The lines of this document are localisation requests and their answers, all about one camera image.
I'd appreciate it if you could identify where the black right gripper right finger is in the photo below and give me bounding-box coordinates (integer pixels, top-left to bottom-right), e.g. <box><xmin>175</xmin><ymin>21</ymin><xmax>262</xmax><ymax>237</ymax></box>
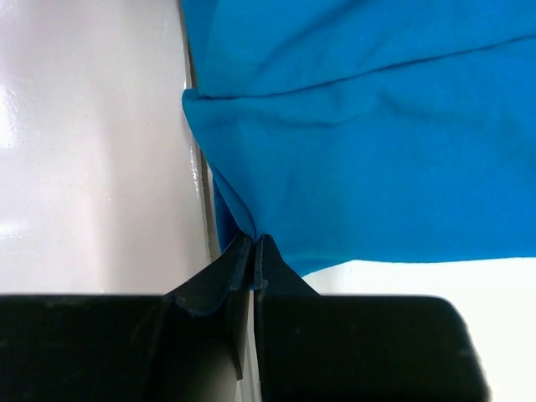
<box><xmin>254</xmin><ymin>235</ymin><xmax>490</xmax><ymax>401</ymax></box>

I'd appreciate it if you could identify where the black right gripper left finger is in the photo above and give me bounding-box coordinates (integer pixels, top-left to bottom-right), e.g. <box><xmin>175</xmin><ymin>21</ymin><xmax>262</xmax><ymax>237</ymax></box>
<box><xmin>1</xmin><ymin>234</ymin><xmax>252</xmax><ymax>401</ymax></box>

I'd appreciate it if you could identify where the blue t-shirt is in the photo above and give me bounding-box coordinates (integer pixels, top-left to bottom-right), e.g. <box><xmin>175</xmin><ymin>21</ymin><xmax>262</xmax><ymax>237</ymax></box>
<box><xmin>182</xmin><ymin>1</ymin><xmax>535</xmax><ymax>275</ymax></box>

